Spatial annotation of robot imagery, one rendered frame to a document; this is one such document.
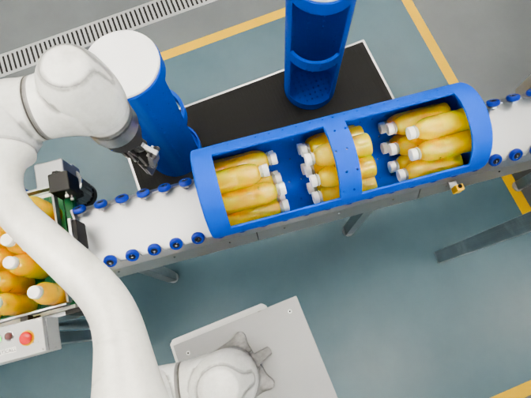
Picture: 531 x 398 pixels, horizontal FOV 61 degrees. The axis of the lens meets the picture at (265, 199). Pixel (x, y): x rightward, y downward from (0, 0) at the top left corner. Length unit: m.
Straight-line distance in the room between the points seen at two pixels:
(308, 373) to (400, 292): 1.24
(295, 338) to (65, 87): 0.96
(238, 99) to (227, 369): 1.77
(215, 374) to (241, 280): 1.39
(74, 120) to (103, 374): 0.36
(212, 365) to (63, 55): 0.74
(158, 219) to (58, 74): 0.99
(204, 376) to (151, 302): 1.45
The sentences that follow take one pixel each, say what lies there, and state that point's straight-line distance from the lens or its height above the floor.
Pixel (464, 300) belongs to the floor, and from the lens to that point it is 2.63.
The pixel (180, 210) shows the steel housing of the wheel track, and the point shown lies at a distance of 1.60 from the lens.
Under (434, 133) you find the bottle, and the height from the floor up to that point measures 1.18.
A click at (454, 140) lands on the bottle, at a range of 1.50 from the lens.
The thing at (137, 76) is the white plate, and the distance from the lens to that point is 1.70.
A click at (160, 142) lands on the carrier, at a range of 2.03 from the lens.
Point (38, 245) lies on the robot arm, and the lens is 0.68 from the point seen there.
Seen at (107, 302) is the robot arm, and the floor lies 1.86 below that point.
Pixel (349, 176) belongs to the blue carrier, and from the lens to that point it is 1.32.
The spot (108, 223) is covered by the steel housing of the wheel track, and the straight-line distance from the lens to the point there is 1.66.
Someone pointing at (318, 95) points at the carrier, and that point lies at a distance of 2.59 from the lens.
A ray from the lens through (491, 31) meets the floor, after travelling 3.25.
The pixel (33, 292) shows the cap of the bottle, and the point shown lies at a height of 1.10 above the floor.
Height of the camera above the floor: 2.44
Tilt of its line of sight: 75 degrees down
